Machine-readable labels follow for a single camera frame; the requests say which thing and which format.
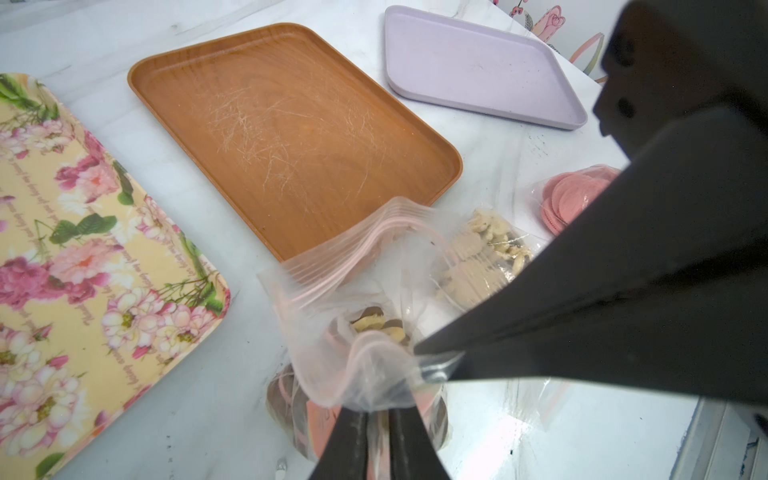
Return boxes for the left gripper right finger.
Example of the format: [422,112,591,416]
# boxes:
[388,407,450,480]

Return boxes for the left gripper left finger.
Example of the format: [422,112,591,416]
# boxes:
[309,408,369,480]

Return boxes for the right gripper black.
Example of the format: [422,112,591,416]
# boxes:
[593,1,767,157]

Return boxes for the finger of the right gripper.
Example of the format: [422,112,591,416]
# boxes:
[416,105,767,404]

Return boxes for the ziploc bag round cookies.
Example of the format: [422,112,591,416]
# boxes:
[259,197,463,461]

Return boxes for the ziploc bag pink cookies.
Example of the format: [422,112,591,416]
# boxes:
[531,165,621,236]

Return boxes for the ziploc bag beige cookies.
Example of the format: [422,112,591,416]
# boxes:
[435,209,543,311]

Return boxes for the lilac plastic tray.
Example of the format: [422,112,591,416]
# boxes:
[383,5,588,130]

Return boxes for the floral yellow tray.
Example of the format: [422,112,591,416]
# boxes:
[1,73,231,479]

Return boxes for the brown wooden tray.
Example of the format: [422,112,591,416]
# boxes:
[128,23,463,261]

